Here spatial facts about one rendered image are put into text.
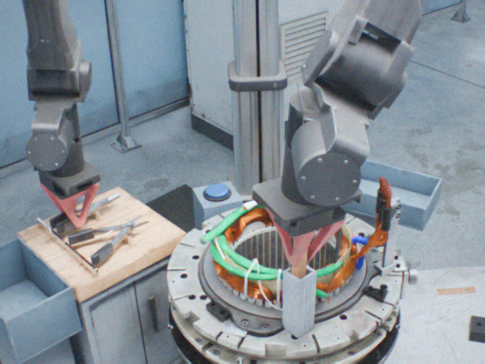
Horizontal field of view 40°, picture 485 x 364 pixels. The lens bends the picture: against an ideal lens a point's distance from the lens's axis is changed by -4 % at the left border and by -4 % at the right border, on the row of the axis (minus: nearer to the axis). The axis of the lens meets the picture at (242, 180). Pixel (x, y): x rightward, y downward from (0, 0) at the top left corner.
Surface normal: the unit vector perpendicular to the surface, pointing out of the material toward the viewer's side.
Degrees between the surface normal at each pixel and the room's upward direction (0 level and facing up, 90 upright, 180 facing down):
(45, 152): 90
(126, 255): 0
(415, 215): 90
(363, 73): 90
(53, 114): 8
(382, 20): 74
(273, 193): 6
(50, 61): 115
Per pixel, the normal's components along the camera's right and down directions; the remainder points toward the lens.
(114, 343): 0.68, 0.37
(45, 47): 0.01, 0.84
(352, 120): 0.48, -0.67
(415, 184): -0.49, 0.47
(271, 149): 0.05, 0.52
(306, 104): 0.05, -0.82
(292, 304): -0.75, 0.37
